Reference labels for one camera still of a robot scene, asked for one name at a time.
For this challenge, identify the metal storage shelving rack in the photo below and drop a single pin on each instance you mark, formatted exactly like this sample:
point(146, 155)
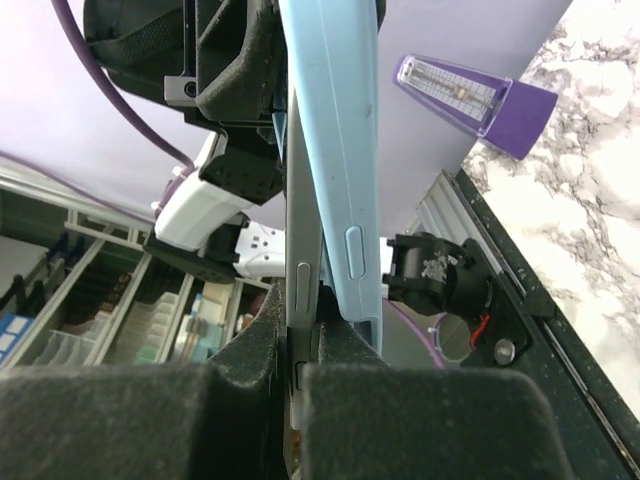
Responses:
point(77, 288)

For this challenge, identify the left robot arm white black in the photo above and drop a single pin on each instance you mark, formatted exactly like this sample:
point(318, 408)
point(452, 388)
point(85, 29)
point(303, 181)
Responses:
point(147, 49)

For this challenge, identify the purple plastic card holder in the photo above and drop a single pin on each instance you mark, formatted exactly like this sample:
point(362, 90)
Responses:
point(507, 114)

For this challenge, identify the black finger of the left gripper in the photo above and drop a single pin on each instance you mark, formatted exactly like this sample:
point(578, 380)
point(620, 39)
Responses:
point(239, 47)

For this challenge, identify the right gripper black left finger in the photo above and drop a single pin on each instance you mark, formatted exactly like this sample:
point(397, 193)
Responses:
point(218, 419)

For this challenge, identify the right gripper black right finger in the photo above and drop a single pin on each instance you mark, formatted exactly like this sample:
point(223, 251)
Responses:
point(364, 419)

